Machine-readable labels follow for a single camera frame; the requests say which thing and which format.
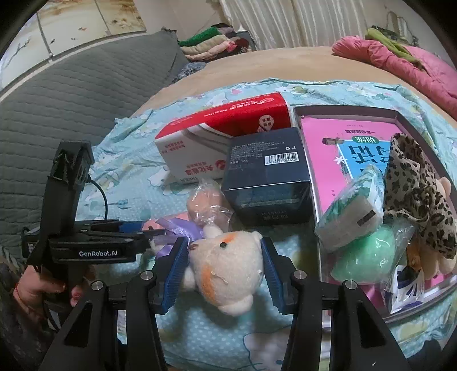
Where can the leopard print cloth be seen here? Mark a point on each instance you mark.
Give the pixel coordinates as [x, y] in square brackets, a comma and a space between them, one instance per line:
[406, 165]

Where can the red white tissue box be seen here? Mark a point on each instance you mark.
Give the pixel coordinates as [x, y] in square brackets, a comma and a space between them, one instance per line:
[196, 146]

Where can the pink tissue pack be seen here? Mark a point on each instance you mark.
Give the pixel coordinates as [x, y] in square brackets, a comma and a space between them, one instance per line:
[172, 224]

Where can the beige bear pink dress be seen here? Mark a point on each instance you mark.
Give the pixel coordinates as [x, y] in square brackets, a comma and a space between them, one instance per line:
[433, 248]

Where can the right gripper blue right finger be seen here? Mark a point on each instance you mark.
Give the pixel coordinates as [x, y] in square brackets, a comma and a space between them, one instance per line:
[275, 272]

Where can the pink quilted duvet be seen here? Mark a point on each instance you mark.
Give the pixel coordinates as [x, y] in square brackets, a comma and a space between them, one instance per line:
[437, 79]

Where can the dark shallow tray box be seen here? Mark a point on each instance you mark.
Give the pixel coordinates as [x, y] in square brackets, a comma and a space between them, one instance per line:
[364, 199]

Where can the white curtains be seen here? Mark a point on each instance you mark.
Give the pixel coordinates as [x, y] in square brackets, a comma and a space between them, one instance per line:
[288, 24]

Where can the painted wall panels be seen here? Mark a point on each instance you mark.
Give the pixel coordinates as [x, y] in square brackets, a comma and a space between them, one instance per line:
[60, 26]

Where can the grey quilted headboard cover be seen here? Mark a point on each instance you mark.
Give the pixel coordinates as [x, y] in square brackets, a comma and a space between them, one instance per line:
[75, 99]

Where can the brown toy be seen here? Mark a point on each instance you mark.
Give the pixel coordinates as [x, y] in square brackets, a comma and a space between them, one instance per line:
[207, 205]

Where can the dark blue small box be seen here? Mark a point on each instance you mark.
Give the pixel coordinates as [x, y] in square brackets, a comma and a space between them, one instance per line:
[266, 179]

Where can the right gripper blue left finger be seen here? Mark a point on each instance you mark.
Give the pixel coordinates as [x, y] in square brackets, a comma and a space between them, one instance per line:
[172, 268]

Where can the green ball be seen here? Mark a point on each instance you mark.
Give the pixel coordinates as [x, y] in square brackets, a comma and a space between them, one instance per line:
[370, 260]

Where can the stack of folded clothes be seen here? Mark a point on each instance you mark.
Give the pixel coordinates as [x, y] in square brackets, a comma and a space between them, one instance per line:
[217, 42]

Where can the person left hand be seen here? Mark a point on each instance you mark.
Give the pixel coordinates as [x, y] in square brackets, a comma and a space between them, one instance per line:
[28, 292]

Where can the green garment on duvet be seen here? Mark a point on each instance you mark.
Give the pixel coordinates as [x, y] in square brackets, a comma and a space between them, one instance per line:
[396, 48]

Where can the cream plush purple dress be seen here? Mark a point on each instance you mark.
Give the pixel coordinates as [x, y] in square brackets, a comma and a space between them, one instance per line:
[226, 268]

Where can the Hello Kitty blue cloth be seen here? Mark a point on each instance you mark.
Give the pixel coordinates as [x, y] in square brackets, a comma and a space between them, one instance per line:
[132, 182]

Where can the silver purple snack packet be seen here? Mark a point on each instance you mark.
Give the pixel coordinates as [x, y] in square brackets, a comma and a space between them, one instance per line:
[404, 290]

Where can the pink and blue book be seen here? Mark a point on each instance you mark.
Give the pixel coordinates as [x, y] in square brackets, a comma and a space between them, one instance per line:
[342, 156]

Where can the green white tissue pack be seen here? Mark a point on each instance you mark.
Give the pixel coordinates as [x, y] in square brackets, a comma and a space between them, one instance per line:
[356, 212]

